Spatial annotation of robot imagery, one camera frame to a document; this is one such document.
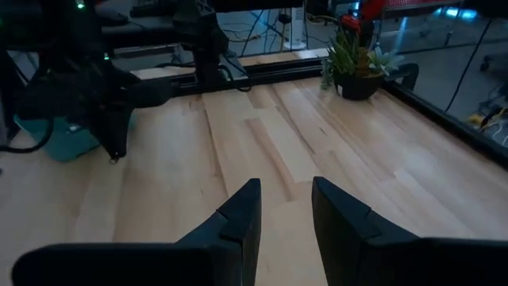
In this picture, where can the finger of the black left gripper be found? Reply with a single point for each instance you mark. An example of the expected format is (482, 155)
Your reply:
(124, 131)
(110, 135)

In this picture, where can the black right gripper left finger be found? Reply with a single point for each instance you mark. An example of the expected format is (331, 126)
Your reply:
(198, 262)

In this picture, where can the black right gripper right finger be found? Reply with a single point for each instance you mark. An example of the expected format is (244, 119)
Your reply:
(377, 262)

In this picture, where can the teal plastic bin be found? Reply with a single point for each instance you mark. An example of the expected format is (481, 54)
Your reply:
(67, 143)

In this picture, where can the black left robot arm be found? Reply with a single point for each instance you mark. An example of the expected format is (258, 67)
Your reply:
(202, 43)

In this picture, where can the potted green succulent plant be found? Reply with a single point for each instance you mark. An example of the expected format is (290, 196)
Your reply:
(357, 85)

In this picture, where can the white tower appliance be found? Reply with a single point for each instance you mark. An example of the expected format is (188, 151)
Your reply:
(295, 28)

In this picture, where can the red floor object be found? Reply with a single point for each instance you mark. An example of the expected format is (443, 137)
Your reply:
(361, 20)

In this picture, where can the black aluminium table frame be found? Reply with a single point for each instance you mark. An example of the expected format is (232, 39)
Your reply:
(285, 73)

